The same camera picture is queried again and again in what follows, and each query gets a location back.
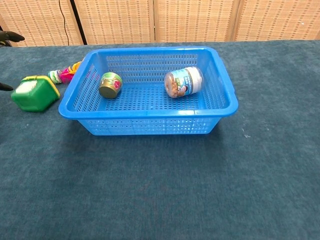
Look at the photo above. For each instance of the teal carpet table cloth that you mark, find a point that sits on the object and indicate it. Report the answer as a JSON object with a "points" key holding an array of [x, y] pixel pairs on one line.
{"points": [[160, 187]]}

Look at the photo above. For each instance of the clear jar with blue label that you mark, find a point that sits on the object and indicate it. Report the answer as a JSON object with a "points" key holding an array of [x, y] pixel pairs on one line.
{"points": [[182, 82]]}

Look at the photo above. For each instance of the small green tin can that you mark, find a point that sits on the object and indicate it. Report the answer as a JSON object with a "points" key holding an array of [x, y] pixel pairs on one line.
{"points": [[111, 86]]}

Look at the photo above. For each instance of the left black grey robot hand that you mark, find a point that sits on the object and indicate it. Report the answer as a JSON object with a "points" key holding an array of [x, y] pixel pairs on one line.
{"points": [[10, 37]]}

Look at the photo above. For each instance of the green box with yellow lid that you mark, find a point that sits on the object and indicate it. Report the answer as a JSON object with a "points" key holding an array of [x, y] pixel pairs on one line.
{"points": [[35, 97]]}

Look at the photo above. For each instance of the colourful feather shuttlecock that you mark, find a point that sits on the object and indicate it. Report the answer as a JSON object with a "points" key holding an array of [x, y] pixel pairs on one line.
{"points": [[65, 75]]}

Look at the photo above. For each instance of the woven bamboo folding screen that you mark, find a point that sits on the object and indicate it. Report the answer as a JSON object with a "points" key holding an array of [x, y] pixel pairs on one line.
{"points": [[195, 20]]}

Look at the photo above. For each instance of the blue plastic mesh basket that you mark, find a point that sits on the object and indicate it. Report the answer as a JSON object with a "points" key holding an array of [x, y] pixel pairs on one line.
{"points": [[150, 125]]}

